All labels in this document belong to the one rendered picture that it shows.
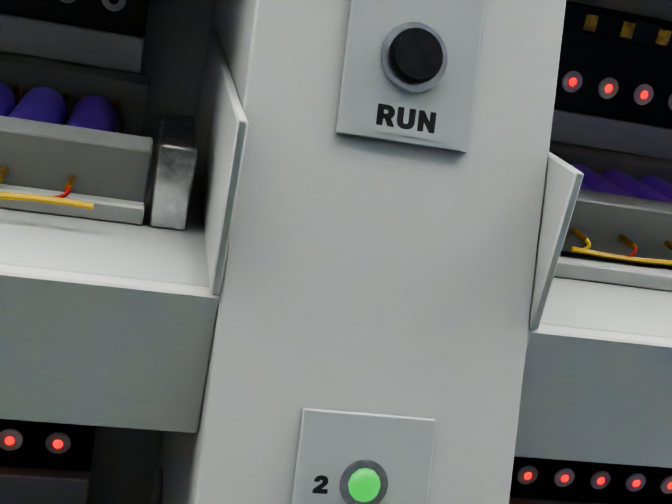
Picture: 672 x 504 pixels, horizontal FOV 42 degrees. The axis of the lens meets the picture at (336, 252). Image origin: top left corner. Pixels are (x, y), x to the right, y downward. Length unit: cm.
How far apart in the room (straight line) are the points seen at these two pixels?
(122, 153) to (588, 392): 17
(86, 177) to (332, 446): 12
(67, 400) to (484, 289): 13
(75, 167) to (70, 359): 7
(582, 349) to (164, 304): 13
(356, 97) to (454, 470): 11
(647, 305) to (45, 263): 20
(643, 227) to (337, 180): 15
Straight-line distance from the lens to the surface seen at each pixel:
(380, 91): 26
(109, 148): 29
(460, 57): 27
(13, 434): 42
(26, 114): 33
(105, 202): 29
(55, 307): 25
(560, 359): 28
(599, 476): 49
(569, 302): 31
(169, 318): 25
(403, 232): 26
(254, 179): 25
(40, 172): 30
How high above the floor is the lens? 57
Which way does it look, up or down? 1 degrees up
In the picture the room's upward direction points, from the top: 7 degrees clockwise
